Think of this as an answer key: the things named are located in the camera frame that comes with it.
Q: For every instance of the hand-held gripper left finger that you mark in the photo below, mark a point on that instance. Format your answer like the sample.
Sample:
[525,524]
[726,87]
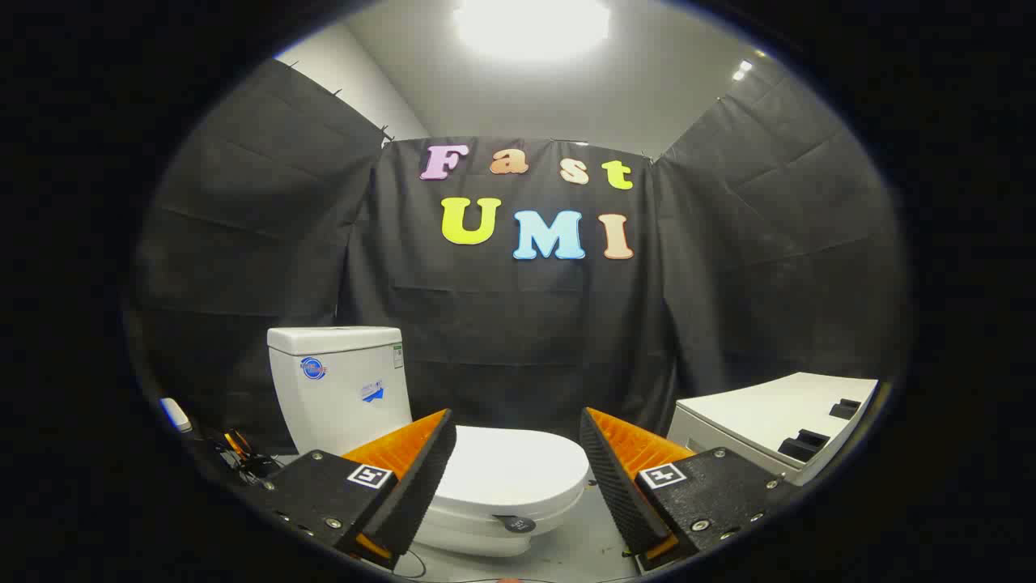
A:
[421,486]

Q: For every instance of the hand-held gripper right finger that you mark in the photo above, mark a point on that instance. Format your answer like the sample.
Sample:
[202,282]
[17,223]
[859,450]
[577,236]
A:
[607,478]

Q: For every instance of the white toilet lid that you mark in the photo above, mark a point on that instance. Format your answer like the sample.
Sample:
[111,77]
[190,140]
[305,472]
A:
[510,465]

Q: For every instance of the white toilet with tank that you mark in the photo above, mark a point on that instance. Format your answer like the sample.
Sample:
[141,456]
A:
[340,380]

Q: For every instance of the grey drawer cabinet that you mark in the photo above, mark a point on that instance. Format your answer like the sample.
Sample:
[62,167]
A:
[753,421]

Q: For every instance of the black backdrop cloth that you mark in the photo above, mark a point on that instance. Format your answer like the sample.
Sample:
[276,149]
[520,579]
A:
[518,324]

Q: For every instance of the spare orange black gripper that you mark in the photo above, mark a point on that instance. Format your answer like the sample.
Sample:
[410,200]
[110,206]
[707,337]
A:
[243,455]

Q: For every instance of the small white device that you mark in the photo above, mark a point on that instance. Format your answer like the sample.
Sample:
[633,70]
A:
[176,414]

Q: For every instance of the bright ceiling light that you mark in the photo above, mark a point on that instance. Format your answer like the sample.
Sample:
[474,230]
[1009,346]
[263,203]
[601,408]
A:
[530,24]

